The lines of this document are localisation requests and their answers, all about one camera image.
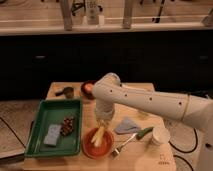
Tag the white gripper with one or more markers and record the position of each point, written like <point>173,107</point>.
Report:
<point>104,112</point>

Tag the yellow banana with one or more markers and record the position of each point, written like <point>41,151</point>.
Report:
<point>98,136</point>

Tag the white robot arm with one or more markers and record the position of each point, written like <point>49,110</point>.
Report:
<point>193,111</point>

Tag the dark bowl with orange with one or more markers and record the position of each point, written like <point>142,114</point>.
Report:
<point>86,89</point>

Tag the red bowl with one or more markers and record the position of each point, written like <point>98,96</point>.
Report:
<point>97,149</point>

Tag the grey folded cloth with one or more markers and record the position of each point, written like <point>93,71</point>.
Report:
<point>126,126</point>

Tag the dark measuring cup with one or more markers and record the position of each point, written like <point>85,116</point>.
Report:
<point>68,92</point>

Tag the green plastic tray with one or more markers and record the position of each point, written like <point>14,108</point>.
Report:
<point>54,112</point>

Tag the blue-grey sponge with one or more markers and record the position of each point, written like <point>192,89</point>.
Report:
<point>52,135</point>

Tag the white cup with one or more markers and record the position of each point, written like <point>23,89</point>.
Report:
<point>160,136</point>

